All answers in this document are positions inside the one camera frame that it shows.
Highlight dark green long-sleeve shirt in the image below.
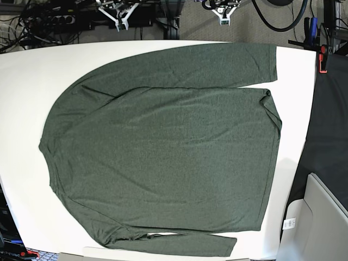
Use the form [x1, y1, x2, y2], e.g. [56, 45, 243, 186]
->
[39, 43, 282, 257]

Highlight black power strip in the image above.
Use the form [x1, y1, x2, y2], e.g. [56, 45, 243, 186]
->
[38, 15, 76, 26]

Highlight red clamp on table edge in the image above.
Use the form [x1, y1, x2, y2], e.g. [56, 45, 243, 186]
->
[319, 45, 331, 73]

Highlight grey plastic bin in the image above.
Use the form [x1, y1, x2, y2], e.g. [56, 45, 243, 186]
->
[276, 173, 347, 260]

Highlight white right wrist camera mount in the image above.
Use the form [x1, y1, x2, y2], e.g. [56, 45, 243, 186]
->
[96, 1, 139, 32]

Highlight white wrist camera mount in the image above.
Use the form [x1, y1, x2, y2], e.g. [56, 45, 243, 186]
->
[212, 5, 239, 26]
[96, 1, 139, 32]

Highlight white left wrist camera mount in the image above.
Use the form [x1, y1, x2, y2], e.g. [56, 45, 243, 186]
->
[212, 5, 239, 26]

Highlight blue and black handled tools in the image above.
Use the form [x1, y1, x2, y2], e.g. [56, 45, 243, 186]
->
[304, 17, 318, 46]

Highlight thick black cable loop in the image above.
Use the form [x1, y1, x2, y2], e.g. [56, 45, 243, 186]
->
[250, 0, 309, 32]

